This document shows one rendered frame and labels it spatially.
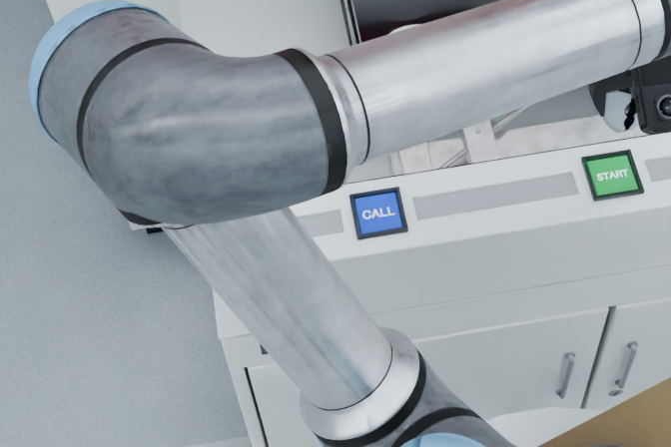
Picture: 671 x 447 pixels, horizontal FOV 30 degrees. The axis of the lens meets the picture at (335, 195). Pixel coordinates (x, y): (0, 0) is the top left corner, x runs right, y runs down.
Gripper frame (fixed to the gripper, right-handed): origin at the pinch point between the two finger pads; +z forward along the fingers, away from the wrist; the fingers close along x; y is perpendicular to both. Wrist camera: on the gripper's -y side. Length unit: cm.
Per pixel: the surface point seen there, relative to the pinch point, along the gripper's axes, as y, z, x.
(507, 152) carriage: 11.0, 17.6, 8.5
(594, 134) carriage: 11.3, 17.6, -2.3
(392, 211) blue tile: 0.7, 9.1, 24.4
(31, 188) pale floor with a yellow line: 79, 105, 85
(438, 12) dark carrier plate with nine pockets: 32.2, 15.5, 12.2
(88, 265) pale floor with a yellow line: 58, 105, 75
